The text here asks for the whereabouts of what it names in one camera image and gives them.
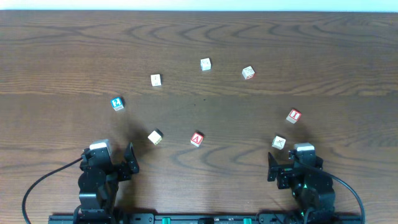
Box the white block upper left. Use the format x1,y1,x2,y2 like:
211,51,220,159
150,74,162,86

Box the white block lower right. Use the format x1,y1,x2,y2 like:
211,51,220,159
271,136,286,150

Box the red letter A block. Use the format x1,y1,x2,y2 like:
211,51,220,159
190,132,204,147

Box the white block lower left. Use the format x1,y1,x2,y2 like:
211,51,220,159
148,129,163,145

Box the red letter I block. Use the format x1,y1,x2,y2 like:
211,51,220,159
286,109,302,124

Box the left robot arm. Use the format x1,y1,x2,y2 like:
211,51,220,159
72,139,139,223

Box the blue number 2 block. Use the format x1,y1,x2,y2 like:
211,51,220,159
111,97,124,111

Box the white block top centre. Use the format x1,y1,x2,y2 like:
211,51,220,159
200,58,211,71

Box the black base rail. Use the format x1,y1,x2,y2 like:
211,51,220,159
48,213,364,224

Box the white red block upper right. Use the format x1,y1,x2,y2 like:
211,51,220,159
242,66,255,80

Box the right black cable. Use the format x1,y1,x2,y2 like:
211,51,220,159
306,163,366,223

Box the left black cable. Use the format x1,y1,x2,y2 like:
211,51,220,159
21,157,84,224

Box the black cable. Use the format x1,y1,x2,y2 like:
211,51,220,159
306,163,366,223
21,157,84,224

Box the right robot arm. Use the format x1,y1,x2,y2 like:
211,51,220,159
267,149,335,223

